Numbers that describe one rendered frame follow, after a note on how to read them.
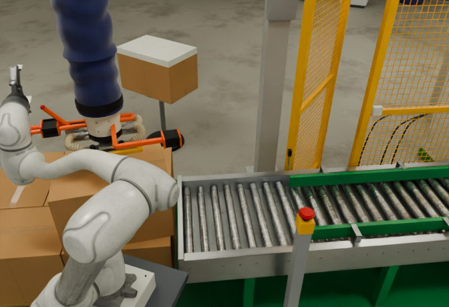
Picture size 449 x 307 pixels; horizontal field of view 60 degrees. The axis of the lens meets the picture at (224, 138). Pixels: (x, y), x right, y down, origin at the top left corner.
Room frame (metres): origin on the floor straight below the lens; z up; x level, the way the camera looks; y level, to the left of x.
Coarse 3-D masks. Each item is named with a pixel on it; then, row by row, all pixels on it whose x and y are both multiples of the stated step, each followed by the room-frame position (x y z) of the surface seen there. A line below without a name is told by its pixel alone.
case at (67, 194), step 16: (160, 144) 1.91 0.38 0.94; (144, 160) 1.75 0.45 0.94; (160, 160) 1.75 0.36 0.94; (64, 176) 1.60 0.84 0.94; (80, 176) 1.60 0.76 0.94; (96, 176) 1.60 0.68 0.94; (64, 192) 1.47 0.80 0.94; (80, 192) 1.47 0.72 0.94; (96, 192) 1.48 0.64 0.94; (64, 208) 1.42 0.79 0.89; (64, 224) 1.41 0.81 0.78; (144, 224) 1.52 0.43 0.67; (160, 224) 1.55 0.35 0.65; (144, 240) 1.52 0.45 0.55
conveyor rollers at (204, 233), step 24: (216, 192) 1.94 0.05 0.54; (240, 192) 1.94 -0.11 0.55; (312, 192) 1.96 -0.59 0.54; (336, 192) 1.95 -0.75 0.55; (360, 192) 1.97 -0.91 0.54; (384, 192) 2.00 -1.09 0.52; (432, 192) 1.97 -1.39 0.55; (216, 216) 1.72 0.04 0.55; (264, 216) 1.73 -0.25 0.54; (288, 216) 1.73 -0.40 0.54; (336, 216) 1.73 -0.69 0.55; (360, 216) 1.74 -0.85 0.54; (408, 216) 1.74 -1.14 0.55; (432, 216) 1.75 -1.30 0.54; (192, 240) 1.53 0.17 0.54; (216, 240) 1.54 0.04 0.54; (240, 240) 1.54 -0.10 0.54; (264, 240) 1.54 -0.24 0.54; (312, 240) 1.54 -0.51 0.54
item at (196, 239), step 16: (208, 192) 2.00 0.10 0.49; (272, 192) 2.01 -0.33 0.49; (288, 192) 2.01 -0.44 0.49; (304, 192) 2.01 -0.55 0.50; (368, 192) 2.02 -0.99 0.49; (448, 192) 2.03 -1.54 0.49; (192, 208) 1.85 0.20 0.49; (208, 208) 1.85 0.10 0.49; (224, 208) 1.85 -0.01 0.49; (240, 208) 1.85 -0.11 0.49; (320, 208) 1.86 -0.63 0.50; (336, 208) 1.86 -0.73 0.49; (352, 208) 1.86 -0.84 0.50; (448, 208) 1.87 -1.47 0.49; (192, 224) 1.71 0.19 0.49; (208, 224) 1.71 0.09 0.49; (224, 224) 1.71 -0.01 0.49; (240, 224) 1.71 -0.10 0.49; (256, 224) 1.71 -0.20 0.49; (272, 224) 1.71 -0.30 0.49; (288, 224) 1.72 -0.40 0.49; (224, 240) 1.58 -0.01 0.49; (256, 240) 1.58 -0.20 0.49; (272, 240) 1.59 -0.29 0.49; (288, 240) 1.59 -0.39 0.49; (320, 240) 1.59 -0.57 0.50; (336, 240) 1.59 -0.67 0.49
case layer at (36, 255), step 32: (0, 192) 1.92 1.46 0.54; (32, 192) 1.92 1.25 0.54; (0, 224) 1.63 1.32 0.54; (32, 224) 1.64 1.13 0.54; (0, 256) 1.40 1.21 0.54; (32, 256) 1.40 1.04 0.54; (64, 256) 1.42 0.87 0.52; (160, 256) 1.48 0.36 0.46; (0, 288) 1.37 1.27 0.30; (32, 288) 1.39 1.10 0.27
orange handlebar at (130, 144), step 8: (72, 120) 1.67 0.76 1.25; (80, 120) 1.67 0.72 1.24; (120, 120) 1.69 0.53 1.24; (128, 120) 1.70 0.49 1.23; (32, 128) 1.60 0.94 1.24; (64, 128) 1.61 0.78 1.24; (72, 128) 1.62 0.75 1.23; (112, 128) 1.60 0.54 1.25; (112, 136) 1.53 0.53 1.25; (112, 144) 1.47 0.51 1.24; (120, 144) 1.46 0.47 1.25; (128, 144) 1.46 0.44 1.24; (136, 144) 1.47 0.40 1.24; (144, 144) 1.48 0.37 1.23
